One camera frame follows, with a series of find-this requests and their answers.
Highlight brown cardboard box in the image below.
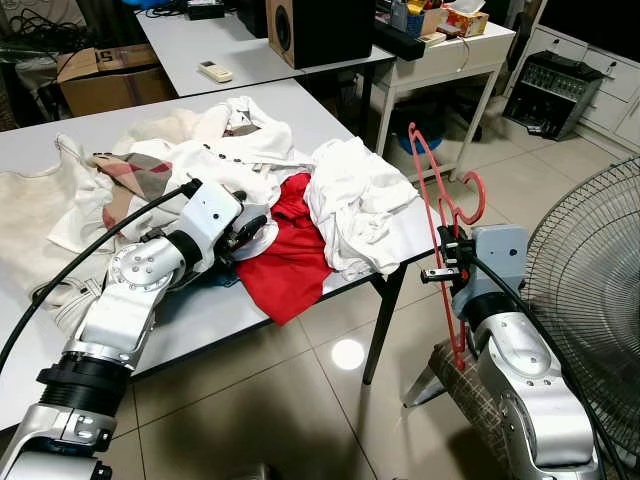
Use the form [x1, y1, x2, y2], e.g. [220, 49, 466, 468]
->
[54, 42, 177, 117]

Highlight black loudspeaker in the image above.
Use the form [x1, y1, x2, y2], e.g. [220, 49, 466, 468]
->
[264, 0, 375, 70]

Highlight black soundbar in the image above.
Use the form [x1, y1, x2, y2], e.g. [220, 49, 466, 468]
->
[371, 17, 429, 62]

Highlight red clothes hanger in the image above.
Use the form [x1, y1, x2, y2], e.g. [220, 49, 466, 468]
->
[404, 121, 489, 372]

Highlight blue pen holder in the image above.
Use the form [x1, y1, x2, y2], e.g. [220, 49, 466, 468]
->
[391, 0, 427, 37]

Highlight black standing fan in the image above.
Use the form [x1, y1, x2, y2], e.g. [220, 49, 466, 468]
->
[519, 154, 640, 457]

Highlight orange tissue box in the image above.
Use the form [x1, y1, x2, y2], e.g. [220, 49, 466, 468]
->
[444, 4, 490, 39]

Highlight crumpled white garment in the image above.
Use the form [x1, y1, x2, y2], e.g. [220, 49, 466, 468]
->
[302, 137, 422, 282]

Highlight white side desk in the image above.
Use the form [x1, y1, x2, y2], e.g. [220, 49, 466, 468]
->
[374, 19, 517, 182]

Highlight white buttoned shirt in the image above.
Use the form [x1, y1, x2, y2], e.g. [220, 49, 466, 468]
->
[59, 94, 322, 262]

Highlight cream fleece garment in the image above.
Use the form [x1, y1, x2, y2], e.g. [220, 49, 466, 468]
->
[0, 107, 202, 302]

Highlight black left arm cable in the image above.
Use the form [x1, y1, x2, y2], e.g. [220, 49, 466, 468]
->
[0, 179, 202, 372]

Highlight red shirt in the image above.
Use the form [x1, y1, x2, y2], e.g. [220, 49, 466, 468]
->
[234, 171, 337, 327]

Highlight white remote control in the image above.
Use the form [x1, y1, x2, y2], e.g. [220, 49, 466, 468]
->
[197, 59, 235, 84]

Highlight small white table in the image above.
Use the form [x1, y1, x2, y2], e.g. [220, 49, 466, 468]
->
[134, 0, 397, 142]

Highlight long white table black legs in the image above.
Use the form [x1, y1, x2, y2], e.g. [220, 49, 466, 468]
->
[0, 77, 442, 402]

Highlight black audio amplifier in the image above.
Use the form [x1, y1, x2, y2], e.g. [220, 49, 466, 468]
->
[502, 49, 609, 142]

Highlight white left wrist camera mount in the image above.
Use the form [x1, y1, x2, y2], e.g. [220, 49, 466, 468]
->
[182, 181, 247, 260]

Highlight white wall cabinets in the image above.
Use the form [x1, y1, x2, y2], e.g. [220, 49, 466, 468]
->
[519, 19, 640, 152]

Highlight blue bucket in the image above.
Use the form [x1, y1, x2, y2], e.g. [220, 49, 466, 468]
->
[399, 119, 447, 157]

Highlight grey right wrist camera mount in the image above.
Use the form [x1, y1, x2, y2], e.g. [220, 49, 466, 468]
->
[467, 224, 532, 302]

